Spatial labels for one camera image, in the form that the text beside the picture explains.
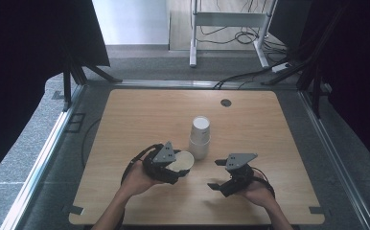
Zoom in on white power strip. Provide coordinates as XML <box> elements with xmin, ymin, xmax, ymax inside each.
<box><xmin>270</xmin><ymin>61</ymin><xmax>292</xmax><ymax>74</ymax></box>

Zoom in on aluminium floor rail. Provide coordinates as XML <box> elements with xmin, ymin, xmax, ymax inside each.
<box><xmin>111</xmin><ymin>79</ymin><xmax>265</xmax><ymax>91</ymax></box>
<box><xmin>0</xmin><ymin>83</ymin><xmax>89</xmax><ymax>230</ymax></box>
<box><xmin>297</xmin><ymin>90</ymin><xmax>370</xmax><ymax>230</ymax></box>

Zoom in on person's right hand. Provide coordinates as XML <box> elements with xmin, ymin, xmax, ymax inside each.
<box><xmin>236</xmin><ymin>169</ymin><xmax>276</xmax><ymax>209</ymax></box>

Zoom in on person's left hand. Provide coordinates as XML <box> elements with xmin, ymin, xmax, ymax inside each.
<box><xmin>120</xmin><ymin>159</ymin><xmax>165</xmax><ymax>198</ymax></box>

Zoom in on dark curtain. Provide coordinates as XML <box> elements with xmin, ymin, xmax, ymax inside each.
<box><xmin>267</xmin><ymin>0</ymin><xmax>370</xmax><ymax>177</ymax></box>
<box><xmin>0</xmin><ymin>0</ymin><xmax>111</xmax><ymax>188</ymax></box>

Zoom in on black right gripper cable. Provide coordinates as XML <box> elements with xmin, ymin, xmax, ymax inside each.
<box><xmin>250</xmin><ymin>166</ymin><xmax>276</xmax><ymax>199</ymax></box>

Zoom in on thin black floor cable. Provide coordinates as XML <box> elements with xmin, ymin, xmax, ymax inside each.
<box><xmin>81</xmin><ymin>117</ymin><xmax>103</xmax><ymax>170</ymax></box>

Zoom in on white metal stand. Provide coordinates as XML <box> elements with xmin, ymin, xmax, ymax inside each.
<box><xmin>188</xmin><ymin>0</ymin><xmax>279</xmax><ymax>69</ymax></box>

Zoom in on tangle of black floor cables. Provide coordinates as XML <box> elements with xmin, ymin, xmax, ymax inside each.
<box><xmin>197</xmin><ymin>0</ymin><xmax>290</xmax><ymax>56</ymax></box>

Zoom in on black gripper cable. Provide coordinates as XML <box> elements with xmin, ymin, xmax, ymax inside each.
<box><xmin>120</xmin><ymin>143</ymin><xmax>164</xmax><ymax>187</ymax></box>
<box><xmin>250</xmin><ymin>166</ymin><xmax>276</xmax><ymax>199</ymax></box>

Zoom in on black tripod stand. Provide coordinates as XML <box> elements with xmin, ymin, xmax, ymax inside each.
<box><xmin>61</xmin><ymin>52</ymin><xmax>124</xmax><ymax>113</ymax></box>

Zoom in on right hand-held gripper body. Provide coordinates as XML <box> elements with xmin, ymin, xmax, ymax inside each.
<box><xmin>220</xmin><ymin>152</ymin><xmax>259</xmax><ymax>198</ymax></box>

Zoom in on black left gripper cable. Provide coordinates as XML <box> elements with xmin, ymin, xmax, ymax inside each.
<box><xmin>120</xmin><ymin>143</ymin><xmax>164</xmax><ymax>187</ymax></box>

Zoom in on thick black floor cable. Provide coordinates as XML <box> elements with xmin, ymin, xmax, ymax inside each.
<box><xmin>213</xmin><ymin>57</ymin><xmax>290</xmax><ymax>91</ymax></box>

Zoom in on black slanted metal stand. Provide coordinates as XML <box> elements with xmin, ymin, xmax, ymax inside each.
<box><xmin>261</xmin><ymin>0</ymin><xmax>351</xmax><ymax>120</ymax></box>

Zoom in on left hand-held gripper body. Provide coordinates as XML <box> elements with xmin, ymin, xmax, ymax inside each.
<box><xmin>142</xmin><ymin>141</ymin><xmax>181</xmax><ymax>186</ymax></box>

